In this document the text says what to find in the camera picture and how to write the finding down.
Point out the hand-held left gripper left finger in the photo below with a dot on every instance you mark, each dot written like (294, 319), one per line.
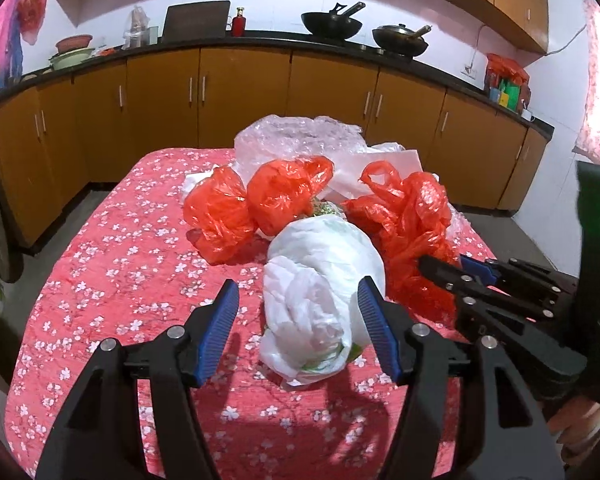
(219, 332)

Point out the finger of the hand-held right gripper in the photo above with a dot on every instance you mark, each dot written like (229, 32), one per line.
(480, 305)
(477, 270)

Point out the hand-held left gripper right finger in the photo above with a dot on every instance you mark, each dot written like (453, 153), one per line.
(377, 332)

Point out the white plastic bag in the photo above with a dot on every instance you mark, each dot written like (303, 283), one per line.
(320, 270)

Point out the large red plastic bag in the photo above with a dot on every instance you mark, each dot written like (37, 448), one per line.
(415, 210)

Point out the clear plastic bag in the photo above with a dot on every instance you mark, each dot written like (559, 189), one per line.
(290, 135)

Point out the person's right hand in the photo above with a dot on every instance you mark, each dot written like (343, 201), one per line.
(580, 425)

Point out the small red plastic bag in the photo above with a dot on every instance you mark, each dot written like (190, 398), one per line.
(215, 215)
(280, 190)

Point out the red floral tablecloth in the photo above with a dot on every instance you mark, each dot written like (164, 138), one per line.
(105, 285)

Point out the green patterned wrapper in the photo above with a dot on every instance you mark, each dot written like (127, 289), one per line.
(326, 208)

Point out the white plastic sheet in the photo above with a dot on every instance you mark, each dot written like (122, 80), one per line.
(380, 165)

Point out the crumpled white paper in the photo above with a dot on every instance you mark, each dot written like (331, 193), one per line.
(195, 182)

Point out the green packets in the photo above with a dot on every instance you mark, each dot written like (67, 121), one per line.
(505, 95)

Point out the red bag on counter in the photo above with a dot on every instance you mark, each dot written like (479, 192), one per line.
(505, 67)

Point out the wooden base cabinets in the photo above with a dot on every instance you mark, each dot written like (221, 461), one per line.
(240, 95)

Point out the black wok with lid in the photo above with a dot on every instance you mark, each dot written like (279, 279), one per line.
(397, 40)

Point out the black countertop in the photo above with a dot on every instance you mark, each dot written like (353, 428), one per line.
(270, 39)

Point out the red bottle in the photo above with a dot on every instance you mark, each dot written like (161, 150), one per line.
(238, 25)

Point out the green basin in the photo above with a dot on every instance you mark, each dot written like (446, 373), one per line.
(70, 60)

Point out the clear jar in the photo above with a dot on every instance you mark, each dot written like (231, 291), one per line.
(139, 30)

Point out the dark cutting board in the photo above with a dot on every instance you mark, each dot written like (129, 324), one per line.
(195, 20)

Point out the red bowl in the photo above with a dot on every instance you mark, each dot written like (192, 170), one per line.
(74, 42)

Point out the hanging red plastic bag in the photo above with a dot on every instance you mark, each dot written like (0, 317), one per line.
(32, 12)

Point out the white wall outlet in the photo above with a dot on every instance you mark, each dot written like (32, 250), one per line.
(468, 70)

